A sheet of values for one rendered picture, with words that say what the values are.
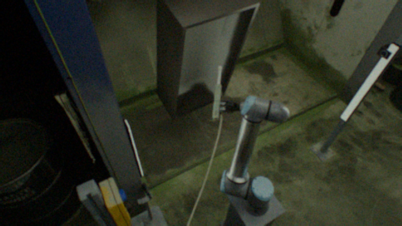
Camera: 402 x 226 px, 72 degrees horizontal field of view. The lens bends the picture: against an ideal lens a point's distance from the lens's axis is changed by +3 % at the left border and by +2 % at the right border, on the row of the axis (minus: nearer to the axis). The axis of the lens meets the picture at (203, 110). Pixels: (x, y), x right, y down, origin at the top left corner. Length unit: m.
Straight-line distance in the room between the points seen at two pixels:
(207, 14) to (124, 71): 1.71
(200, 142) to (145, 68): 1.10
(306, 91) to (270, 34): 1.00
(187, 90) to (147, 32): 0.89
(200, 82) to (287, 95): 1.27
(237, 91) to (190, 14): 1.94
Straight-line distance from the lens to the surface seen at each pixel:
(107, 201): 1.12
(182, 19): 1.74
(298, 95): 3.72
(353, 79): 3.74
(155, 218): 1.86
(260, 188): 1.85
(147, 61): 3.33
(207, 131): 3.09
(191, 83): 2.91
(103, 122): 1.53
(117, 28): 3.27
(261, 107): 1.51
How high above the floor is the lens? 2.55
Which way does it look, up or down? 50 degrees down
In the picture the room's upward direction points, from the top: 3 degrees clockwise
